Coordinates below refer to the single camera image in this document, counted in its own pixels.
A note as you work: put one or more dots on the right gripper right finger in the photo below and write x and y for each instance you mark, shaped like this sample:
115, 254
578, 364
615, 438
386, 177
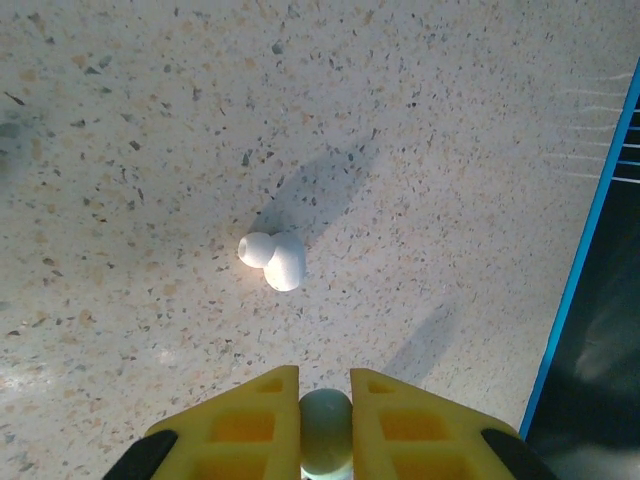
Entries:
430, 440

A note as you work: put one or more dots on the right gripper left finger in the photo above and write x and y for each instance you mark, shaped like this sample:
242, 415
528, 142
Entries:
225, 440

